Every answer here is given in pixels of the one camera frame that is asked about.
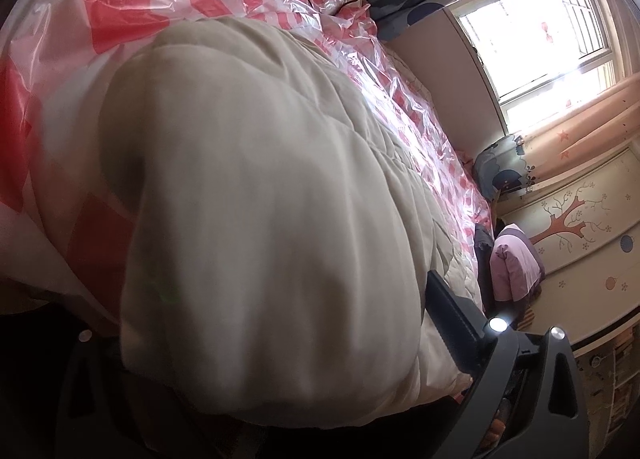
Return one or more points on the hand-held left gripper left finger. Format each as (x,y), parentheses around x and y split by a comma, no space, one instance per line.
(75,389)

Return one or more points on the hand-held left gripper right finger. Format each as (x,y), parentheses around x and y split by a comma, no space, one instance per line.
(455,319)

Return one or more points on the cream quilted blanket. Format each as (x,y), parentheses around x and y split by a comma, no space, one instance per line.
(250,189)

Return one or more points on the pink and purple cloth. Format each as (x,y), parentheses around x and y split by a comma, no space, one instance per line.
(515,264)

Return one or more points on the wardrobe with tree decal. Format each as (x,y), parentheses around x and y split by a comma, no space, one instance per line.
(590,239)

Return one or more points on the white bookshelf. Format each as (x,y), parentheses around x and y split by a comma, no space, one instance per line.
(620,379)

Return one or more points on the window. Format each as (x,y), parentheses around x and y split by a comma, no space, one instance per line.
(540,39)

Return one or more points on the red checkered plastic sheet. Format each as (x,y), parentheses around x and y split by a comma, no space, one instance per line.
(125,4)

